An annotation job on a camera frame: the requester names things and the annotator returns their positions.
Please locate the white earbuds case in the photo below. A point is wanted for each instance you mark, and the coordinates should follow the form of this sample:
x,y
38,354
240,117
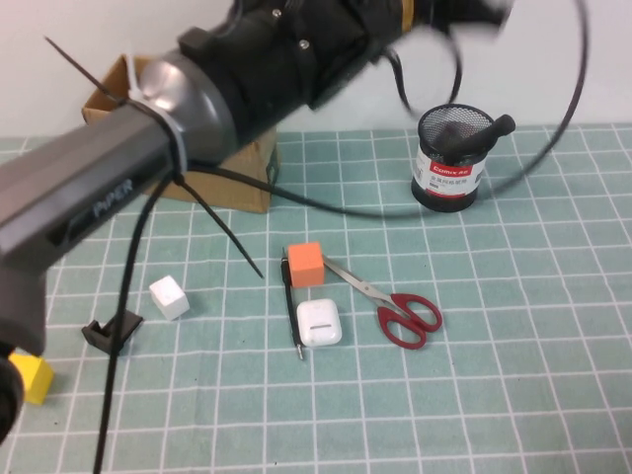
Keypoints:
x,y
318,323

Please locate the white foam cube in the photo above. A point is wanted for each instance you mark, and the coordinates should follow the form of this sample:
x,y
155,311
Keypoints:
x,y
169,297

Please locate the black precision screwdriver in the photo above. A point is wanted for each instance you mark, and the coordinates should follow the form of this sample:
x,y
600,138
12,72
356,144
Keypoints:
x,y
486,133

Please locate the orange foam cube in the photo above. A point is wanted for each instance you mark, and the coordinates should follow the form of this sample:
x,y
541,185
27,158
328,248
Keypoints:
x,y
306,266

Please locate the black mesh pen holder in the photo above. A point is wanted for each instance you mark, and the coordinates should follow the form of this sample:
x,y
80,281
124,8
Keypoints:
x,y
447,192

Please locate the brown cardboard box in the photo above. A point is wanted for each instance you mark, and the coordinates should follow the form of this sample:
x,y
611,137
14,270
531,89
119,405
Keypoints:
x,y
212,198

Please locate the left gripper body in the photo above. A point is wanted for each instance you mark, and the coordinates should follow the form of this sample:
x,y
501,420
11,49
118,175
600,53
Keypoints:
x,y
464,15

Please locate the black plastic bracket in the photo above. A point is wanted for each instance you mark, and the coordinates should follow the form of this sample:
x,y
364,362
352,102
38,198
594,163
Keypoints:
x,y
101,336

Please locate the thin black pen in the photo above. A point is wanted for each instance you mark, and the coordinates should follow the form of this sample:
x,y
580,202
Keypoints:
x,y
291,306

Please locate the black zip tie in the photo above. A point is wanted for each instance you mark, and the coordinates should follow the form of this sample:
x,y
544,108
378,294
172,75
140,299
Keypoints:
x,y
222,228
86,69

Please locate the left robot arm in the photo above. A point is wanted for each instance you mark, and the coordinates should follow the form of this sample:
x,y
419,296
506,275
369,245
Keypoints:
x,y
123,148

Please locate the yellow foam cube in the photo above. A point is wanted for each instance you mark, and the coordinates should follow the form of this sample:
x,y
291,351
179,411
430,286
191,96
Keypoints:
x,y
37,382

